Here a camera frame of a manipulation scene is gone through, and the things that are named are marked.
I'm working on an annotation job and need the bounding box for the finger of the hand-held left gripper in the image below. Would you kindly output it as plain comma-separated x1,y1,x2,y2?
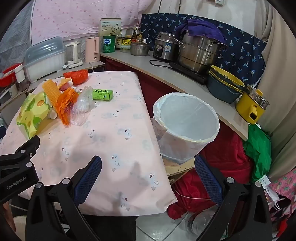
0,136,40,172

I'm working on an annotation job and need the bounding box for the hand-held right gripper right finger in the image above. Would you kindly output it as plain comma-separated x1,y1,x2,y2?
194,155,273,241

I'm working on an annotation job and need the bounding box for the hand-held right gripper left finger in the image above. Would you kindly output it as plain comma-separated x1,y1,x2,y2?
25,156,102,241

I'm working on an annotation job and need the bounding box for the yellow green tissue pack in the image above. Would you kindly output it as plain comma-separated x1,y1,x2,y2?
16,92,52,139

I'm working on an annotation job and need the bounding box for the orange snack bag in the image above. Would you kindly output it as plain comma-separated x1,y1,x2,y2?
55,88,79,126

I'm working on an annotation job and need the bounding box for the yellow waffle pattern wrapper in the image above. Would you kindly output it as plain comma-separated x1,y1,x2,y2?
42,79,62,108

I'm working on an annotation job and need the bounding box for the bin with white liner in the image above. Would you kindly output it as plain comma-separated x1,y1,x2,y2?
152,92,220,165

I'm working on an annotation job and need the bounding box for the clear plastic bag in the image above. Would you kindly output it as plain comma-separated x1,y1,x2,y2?
70,86,95,127

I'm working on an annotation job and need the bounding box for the green drink carton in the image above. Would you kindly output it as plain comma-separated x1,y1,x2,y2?
92,89,114,101

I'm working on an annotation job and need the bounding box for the red plastic bag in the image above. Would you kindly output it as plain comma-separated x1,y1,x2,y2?
63,69,89,86

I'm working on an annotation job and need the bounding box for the red cloth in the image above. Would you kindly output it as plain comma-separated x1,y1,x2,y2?
168,125,255,220

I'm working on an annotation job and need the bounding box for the wooden stool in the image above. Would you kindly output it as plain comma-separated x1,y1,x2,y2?
163,155,196,183

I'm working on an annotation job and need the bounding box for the clear plastic bottle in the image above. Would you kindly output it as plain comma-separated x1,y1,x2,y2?
185,206,223,235

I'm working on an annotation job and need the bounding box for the white paper tag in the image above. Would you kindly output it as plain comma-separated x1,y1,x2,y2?
258,175,281,210

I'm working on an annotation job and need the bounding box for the green plastic bag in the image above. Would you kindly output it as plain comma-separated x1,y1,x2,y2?
243,124,272,183

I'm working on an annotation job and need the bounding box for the red basin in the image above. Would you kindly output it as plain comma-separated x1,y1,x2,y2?
0,64,22,88

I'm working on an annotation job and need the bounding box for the pink pineapple print fabric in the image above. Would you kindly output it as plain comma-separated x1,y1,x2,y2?
269,170,296,223

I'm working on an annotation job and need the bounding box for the white canister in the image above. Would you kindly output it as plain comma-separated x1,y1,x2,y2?
14,64,25,84

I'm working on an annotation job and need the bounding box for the yellow electric pot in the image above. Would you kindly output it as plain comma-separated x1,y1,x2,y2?
235,84,270,125

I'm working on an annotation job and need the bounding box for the blue basin yellow strainer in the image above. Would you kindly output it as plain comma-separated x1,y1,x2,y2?
209,65,246,87
206,74,243,104

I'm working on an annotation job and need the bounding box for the white dish box grey lid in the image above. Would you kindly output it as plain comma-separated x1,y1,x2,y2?
24,37,66,83

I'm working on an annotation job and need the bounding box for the grey patterned cloth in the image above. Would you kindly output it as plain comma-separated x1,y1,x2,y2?
0,5,31,70

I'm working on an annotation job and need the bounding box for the dark red counter curtain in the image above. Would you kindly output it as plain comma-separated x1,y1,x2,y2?
102,57,185,116

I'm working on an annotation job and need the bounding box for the white glass electric kettle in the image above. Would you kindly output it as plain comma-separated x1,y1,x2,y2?
65,41,84,69

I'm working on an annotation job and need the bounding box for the black induction cooker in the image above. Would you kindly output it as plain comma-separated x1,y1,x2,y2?
169,61,208,85

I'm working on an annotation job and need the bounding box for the pink electric kettle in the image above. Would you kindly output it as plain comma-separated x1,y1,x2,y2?
85,37,100,63

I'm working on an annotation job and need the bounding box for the beige curtain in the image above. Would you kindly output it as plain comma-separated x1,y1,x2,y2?
254,0,296,176

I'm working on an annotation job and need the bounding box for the large steel steamer pot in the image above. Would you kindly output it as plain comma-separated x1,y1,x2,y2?
174,32,228,74

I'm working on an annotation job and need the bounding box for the navy printed cloth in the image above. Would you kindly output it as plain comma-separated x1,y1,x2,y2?
141,13,266,87

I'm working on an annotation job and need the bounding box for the green tin can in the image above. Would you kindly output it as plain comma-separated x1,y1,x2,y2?
102,35,116,53

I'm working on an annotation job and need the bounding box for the steel rice cooker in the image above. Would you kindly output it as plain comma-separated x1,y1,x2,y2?
153,32,179,62

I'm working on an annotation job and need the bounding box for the small steel pot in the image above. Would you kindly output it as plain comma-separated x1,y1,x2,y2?
130,38,151,57

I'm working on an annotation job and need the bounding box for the pink dotted sheet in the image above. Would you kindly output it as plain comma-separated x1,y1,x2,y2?
30,0,158,47

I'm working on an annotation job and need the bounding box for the purple towel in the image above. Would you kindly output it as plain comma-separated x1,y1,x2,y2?
177,19,226,44

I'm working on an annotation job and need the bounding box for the beige cardboard box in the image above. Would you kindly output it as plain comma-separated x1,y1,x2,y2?
100,18,122,37

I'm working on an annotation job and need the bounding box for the thin white cable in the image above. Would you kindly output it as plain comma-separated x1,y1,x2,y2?
174,189,212,200

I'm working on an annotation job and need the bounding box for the black power cable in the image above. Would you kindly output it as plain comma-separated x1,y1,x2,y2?
149,60,176,69

